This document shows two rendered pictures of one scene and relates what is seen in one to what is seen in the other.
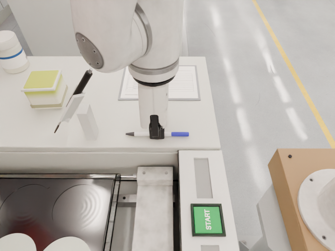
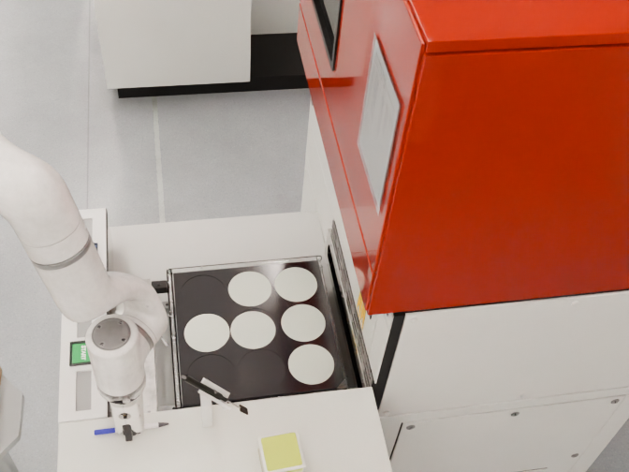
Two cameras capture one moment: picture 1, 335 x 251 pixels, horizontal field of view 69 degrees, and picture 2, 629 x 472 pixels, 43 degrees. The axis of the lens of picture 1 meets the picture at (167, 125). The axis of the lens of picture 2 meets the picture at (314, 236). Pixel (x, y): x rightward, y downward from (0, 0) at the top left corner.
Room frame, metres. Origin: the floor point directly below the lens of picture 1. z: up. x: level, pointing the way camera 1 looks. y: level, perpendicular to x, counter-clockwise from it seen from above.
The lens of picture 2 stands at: (1.07, 0.14, 2.40)
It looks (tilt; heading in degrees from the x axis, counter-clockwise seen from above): 50 degrees down; 165
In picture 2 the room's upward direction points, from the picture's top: 7 degrees clockwise
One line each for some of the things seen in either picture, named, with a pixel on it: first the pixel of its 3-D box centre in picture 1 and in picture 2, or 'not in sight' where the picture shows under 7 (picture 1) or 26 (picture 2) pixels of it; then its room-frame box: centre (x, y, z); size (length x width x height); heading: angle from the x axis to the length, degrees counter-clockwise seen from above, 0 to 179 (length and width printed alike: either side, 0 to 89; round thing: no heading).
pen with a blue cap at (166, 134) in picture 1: (157, 134); (131, 428); (0.34, 0.02, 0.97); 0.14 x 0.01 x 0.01; 90
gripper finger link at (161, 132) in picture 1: (156, 132); not in sight; (0.32, 0.02, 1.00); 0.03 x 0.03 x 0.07; 0
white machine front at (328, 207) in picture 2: not in sight; (343, 219); (-0.10, 0.52, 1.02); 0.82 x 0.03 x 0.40; 0
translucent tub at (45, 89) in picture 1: (47, 89); (281, 459); (0.45, 0.29, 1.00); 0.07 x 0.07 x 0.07; 4
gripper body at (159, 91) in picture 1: (154, 91); (124, 396); (0.34, 0.02, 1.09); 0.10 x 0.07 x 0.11; 0
